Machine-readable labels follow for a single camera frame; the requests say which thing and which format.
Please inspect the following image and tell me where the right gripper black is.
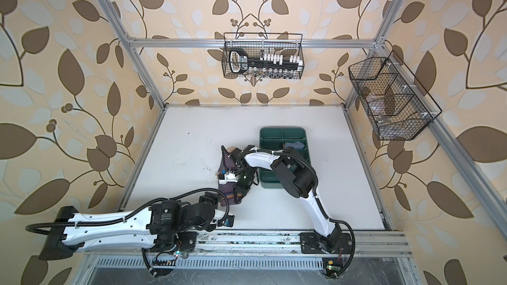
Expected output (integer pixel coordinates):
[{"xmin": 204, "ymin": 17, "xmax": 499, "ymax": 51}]
[{"xmin": 233, "ymin": 169, "xmax": 257, "ymax": 202}]

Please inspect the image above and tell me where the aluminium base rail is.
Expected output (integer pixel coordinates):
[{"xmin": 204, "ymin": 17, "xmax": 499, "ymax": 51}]
[{"xmin": 95, "ymin": 230, "xmax": 413, "ymax": 270}]

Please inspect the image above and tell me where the black wire basket back wall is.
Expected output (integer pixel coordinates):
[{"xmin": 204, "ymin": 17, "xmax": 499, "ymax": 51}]
[{"xmin": 221, "ymin": 31, "xmax": 305, "ymax": 80}]

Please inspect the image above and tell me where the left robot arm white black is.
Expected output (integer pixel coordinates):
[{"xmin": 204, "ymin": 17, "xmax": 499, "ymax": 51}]
[{"xmin": 25, "ymin": 188, "xmax": 235, "ymax": 261}]

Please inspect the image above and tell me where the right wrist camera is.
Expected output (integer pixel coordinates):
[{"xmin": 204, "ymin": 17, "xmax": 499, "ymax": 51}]
[{"xmin": 217, "ymin": 170, "xmax": 239, "ymax": 186}]

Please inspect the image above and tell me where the black wire basket right wall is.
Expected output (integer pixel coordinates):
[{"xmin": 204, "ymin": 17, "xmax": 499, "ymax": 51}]
[{"xmin": 348, "ymin": 51, "xmax": 442, "ymax": 141}]

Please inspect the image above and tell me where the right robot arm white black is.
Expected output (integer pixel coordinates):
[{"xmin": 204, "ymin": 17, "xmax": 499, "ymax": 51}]
[{"xmin": 219, "ymin": 145, "xmax": 355, "ymax": 253}]

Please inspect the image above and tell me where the black tool in basket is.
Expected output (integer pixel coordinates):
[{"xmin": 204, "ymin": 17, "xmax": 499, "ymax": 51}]
[{"xmin": 223, "ymin": 47, "xmax": 304, "ymax": 75}]

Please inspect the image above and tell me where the black wire basket wall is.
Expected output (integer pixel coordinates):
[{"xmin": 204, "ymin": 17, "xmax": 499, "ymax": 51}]
[
  {"xmin": 221, "ymin": 31, "xmax": 305, "ymax": 80},
  {"xmin": 348, "ymin": 51, "xmax": 442, "ymax": 141}
]

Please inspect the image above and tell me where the green divided plastic tray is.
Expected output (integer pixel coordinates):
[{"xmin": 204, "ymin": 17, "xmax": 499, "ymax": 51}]
[{"xmin": 257, "ymin": 127, "xmax": 311, "ymax": 189}]

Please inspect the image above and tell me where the purple sock beige toe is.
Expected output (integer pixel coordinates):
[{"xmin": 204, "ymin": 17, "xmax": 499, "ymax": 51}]
[{"xmin": 217, "ymin": 146, "xmax": 242, "ymax": 205}]

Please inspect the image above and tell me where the blue grey sock green toe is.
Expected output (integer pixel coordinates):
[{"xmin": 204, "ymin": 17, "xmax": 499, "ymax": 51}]
[{"xmin": 285, "ymin": 141, "xmax": 306, "ymax": 150}]

